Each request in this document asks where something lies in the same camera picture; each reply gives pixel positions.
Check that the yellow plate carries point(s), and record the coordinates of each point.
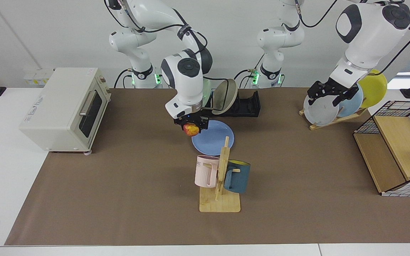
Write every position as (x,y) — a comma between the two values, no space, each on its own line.
(374,87)

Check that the pink cup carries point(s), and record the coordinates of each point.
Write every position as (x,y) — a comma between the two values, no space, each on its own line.
(205,174)

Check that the pale green plate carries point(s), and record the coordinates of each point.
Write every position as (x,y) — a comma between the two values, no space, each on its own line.
(207,90)

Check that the brown table cloth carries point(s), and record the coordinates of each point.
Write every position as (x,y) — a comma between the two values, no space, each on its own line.
(119,199)

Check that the red yellow apple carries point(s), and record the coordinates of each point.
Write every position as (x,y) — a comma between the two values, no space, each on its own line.
(191,130)

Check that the pale toaster oven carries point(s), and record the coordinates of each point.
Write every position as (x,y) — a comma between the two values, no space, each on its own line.
(55,110)

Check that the light blue plate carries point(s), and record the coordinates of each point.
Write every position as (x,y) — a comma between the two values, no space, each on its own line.
(351,105)

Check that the dark blue cup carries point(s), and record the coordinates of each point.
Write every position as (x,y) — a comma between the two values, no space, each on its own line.
(238,177)

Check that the black dish rack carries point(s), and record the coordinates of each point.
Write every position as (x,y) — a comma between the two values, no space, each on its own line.
(247,106)

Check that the pale grey plate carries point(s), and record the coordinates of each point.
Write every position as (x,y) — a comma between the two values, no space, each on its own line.
(320,112)

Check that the wooden plate rack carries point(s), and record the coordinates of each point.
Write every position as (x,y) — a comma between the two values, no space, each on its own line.
(347,116)

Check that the wooden cup stand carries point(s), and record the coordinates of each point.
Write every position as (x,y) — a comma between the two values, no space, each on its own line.
(221,204)

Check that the white wall socket strip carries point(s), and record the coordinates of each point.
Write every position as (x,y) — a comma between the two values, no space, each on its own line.
(37,77)

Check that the beige grey plate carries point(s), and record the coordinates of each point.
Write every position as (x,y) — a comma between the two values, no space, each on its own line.
(224,96)

